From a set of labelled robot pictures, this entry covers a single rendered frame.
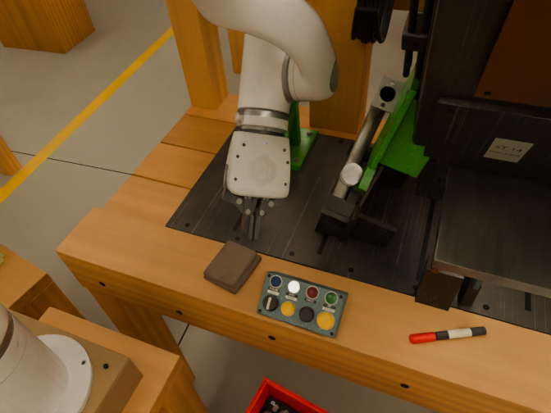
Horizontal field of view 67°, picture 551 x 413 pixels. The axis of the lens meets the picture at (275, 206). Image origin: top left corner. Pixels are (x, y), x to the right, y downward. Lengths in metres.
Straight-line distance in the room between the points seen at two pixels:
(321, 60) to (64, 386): 0.63
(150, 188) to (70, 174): 1.67
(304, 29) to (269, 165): 0.21
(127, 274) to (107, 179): 1.72
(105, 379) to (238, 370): 1.01
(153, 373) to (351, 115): 0.77
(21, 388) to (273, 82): 0.55
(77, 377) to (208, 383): 1.00
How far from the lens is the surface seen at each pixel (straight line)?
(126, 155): 2.73
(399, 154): 0.73
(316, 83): 0.62
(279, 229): 0.92
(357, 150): 0.87
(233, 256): 0.85
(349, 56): 1.07
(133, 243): 0.97
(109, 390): 0.78
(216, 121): 1.27
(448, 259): 0.61
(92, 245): 1.01
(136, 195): 1.10
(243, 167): 0.64
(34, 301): 1.19
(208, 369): 1.77
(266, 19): 0.57
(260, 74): 0.66
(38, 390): 0.74
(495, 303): 0.88
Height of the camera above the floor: 1.61
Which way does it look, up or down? 47 degrees down
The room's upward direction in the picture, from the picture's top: 6 degrees counter-clockwise
